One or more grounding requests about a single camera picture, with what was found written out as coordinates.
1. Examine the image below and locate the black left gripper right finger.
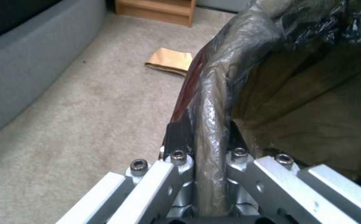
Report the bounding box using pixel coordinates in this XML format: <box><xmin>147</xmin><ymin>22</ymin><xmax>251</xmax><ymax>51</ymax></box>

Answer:
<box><xmin>225</xmin><ymin>121</ymin><xmax>361</xmax><ymax>224</ymax></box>

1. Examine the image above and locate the brown paper bag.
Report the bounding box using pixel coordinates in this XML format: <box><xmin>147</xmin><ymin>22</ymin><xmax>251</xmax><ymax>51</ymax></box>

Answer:
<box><xmin>145</xmin><ymin>47</ymin><xmax>194</xmax><ymax>76</ymax></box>

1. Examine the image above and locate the grey fabric sofa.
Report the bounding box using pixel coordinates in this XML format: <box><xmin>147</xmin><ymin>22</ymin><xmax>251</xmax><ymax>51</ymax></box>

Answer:
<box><xmin>0</xmin><ymin>0</ymin><xmax>107</xmax><ymax>144</ymax></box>

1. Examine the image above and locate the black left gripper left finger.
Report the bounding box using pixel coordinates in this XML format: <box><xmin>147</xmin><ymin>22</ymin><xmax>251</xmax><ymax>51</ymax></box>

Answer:
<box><xmin>55</xmin><ymin>116</ymin><xmax>200</xmax><ymax>224</ymax></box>

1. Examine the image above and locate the trash bin with plastic liner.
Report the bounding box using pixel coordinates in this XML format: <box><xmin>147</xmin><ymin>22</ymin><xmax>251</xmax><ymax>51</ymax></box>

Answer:
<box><xmin>171</xmin><ymin>0</ymin><xmax>361</xmax><ymax>215</ymax></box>

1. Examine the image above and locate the light wooden cabinet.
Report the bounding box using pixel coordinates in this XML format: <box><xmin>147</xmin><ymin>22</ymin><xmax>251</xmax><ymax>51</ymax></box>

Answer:
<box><xmin>115</xmin><ymin>0</ymin><xmax>197</xmax><ymax>27</ymax></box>

